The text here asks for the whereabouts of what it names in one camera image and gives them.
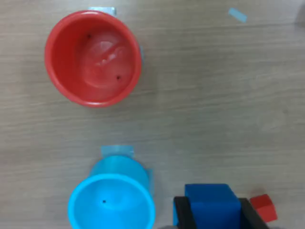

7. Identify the red plastic bin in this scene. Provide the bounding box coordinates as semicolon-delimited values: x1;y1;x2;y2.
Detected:
44;10;142;108

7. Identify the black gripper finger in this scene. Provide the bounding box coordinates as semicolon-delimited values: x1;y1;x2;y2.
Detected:
173;196;197;229
238;197;271;229

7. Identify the blue plastic bin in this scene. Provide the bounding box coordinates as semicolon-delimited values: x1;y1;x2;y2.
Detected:
68;155;157;229

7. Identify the blue cube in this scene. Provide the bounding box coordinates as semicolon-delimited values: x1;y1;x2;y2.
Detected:
176;183;241;229

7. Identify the red cube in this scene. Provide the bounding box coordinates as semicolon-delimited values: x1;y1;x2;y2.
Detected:
250;194;278;223

